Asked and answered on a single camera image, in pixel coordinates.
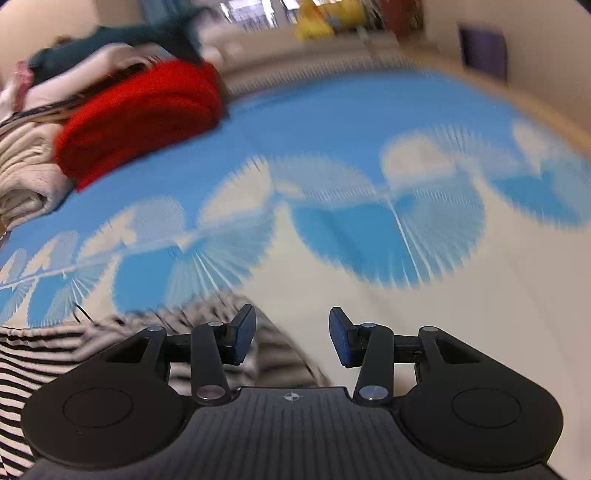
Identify black white striped child garment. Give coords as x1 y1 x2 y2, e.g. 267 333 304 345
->
0 290 334 478

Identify blue white patterned bed sheet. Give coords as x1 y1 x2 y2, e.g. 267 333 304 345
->
1 71 590 416

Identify red folded blanket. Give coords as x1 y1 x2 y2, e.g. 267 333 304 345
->
54 60 225 190

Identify cream folded quilt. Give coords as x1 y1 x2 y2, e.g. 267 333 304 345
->
1 122 73 232

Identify white folded bedding stack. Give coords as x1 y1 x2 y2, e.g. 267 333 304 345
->
1 43 169 126

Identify dark teal plush shark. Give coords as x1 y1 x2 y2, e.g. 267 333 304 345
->
27 6 216 86

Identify purple box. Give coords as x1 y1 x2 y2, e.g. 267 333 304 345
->
459 24 508 82

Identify yellow plush toys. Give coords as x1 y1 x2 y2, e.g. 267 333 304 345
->
294 0 368 40

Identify wooden bed frame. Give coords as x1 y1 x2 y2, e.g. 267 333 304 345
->
401 45 590 159

